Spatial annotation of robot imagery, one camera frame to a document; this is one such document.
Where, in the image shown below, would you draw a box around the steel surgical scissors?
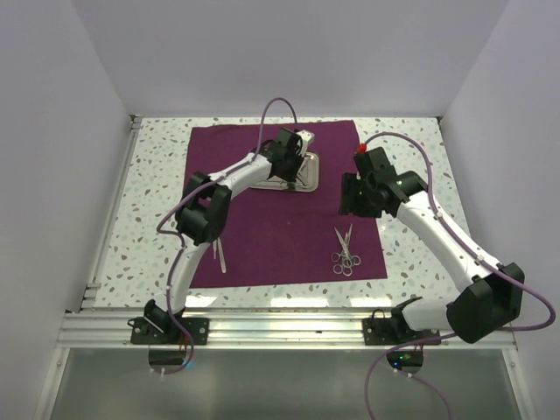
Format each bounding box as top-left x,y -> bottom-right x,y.
331,230 -> 354,277

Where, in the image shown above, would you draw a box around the small steel ring scissors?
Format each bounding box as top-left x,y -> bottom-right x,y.
331,228 -> 361,268

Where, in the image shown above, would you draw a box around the steel forceps with rings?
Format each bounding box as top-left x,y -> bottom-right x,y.
331,228 -> 354,263

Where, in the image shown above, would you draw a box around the purple cloth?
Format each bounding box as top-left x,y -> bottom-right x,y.
192,120 -> 388,289

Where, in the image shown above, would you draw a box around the steel straight probe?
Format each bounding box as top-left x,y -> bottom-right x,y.
216,238 -> 228,274

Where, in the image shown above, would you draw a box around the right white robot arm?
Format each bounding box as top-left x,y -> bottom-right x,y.
339,171 -> 525,345

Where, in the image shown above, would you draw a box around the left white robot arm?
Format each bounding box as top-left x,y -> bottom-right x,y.
143,132 -> 313,344

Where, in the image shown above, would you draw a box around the steel instrument tray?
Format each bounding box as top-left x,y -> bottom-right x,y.
250,151 -> 319,193

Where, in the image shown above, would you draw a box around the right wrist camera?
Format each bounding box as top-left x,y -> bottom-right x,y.
354,143 -> 428,205

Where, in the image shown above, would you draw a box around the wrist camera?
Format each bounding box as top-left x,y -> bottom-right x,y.
275,128 -> 315,156
354,143 -> 428,205

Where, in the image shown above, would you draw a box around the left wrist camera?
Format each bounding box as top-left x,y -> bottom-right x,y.
275,128 -> 315,156

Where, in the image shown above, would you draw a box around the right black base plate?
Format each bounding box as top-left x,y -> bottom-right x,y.
361,309 -> 441,346

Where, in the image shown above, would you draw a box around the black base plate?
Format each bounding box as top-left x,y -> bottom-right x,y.
127,317 -> 209,346
361,309 -> 441,346

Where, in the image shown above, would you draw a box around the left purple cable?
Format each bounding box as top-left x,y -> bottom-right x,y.
156,96 -> 298,376

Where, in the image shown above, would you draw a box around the purple cable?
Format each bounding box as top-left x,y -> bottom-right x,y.
365,131 -> 557,420
156,96 -> 298,376

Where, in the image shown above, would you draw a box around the aluminium front rail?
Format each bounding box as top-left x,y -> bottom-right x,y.
55,308 -> 518,349

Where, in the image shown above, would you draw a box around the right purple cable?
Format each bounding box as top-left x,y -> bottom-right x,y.
365,131 -> 557,420

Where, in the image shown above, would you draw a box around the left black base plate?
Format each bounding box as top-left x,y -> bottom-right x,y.
127,317 -> 209,346

